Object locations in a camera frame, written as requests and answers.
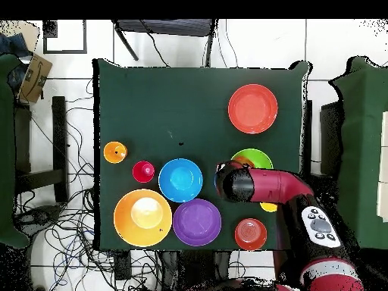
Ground blue bowl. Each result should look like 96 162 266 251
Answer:
158 158 204 203

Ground dark grey chair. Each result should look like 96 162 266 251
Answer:
111 19 217 67

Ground green clothed side table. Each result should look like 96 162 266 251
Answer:
0 53 31 249
328 55 388 254

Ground black power strip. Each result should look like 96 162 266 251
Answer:
113 251 133 280

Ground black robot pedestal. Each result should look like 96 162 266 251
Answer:
160 250 231 291

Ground tangled floor cables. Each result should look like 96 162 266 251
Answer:
13 78 171 291

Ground cardboard box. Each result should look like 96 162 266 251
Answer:
17 53 53 104

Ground green bowl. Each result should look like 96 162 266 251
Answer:
230 148 274 171

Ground purple bowl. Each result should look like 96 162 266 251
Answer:
172 198 223 247

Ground large yellow bowl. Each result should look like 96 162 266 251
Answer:
113 188 173 248

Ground black box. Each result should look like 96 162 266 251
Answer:
320 101 343 177

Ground dark green tablecloth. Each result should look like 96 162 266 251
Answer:
92 58 313 252

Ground blue fabric bundle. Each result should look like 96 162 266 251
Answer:
0 31 33 58

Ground small orange bowl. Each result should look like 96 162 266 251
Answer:
233 217 268 252

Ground stepped orange-yellow cup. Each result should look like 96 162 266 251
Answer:
103 141 129 164

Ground black square frame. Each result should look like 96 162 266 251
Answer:
42 20 88 55

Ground white papers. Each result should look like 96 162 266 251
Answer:
376 111 388 224

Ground red cup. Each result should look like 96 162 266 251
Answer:
132 160 156 184

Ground black metal stand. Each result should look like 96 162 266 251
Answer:
13 95 69 204

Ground wide shallow orange bowl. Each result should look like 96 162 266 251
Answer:
227 83 279 135

